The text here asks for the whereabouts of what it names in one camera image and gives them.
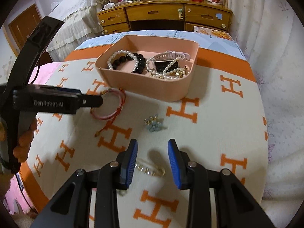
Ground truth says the black bead bracelet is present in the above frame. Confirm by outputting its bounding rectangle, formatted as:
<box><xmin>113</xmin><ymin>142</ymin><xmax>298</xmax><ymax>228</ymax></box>
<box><xmin>111</xmin><ymin>52</ymin><xmax>147</xmax><ymax>75</ymax></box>

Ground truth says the wooden desk with drawers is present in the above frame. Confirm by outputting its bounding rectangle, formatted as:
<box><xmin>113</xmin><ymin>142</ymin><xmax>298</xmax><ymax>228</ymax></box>
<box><xmin>98</xmin><ymin>0</ymin><xmax>232</xmax><ymax>35</ymax></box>

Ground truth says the white patterned curtain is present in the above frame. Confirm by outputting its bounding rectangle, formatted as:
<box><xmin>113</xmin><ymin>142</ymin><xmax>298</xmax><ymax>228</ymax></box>
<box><xmin>228</xmin><ymin>0</ymin><xmax>303</xmax><ymax>227</ymax></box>

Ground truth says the pink blanket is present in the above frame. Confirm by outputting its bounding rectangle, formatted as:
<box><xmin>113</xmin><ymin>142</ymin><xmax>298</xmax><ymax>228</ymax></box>
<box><xmin>4</xmin><ymin>62</ymin><xmax>63</xmax><ymax>215</ymax></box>

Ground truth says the pink strap smart watch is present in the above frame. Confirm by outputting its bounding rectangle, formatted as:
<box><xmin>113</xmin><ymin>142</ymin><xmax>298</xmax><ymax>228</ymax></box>
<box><xmin>151</xmin><ymin>51</ymin><xmax>191</xmax><ymax>74</ymax></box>

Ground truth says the left hand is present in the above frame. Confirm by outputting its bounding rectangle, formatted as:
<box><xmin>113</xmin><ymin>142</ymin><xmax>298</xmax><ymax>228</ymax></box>
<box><xmin>13</xmin><ymin>118</ymin><xmax>37</xmax><ymax>163</ymax></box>

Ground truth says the colourful box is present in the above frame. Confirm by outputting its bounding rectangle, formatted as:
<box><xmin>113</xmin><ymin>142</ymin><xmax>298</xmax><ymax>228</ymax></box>
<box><xmin>193</xmin><ymin>26</ymin><xmax>233</xmax><ymax>41</ymax></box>

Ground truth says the pink jewelry tray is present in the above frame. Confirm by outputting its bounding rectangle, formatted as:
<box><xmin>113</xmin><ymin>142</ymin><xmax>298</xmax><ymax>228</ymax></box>
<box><xmin>95</xmin><ymin>35</ymin><xmax>199</xmax><ymax>102</ymax></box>

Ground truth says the orange H pattern blanket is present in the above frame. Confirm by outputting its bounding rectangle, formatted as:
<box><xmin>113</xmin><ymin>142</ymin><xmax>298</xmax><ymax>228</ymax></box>
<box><xmin>20</xmin><ymin>49</ymin><xmax>267</xmax><ymax>227</ymax></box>

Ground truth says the long pearl necklace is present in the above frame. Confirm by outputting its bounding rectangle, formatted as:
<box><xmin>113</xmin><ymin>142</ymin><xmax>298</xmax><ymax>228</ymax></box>
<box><xmin>145</xmin><ymin>57</ymin><xmax>191</xmax><ymax>81</ymax></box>

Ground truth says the wooden door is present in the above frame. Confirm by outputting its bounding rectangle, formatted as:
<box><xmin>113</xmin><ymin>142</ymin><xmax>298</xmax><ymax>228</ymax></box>
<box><xmin>8</xmin><ymin>4</ymin><xmax>53</xmax><ymax>65</ymax></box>

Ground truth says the red string bracelet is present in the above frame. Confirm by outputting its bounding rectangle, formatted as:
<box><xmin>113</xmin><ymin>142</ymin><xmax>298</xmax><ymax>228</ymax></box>
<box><xmin>89</xmin><ymin>88</ymin><xmax>126</xmax><ymax>138</ymax></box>

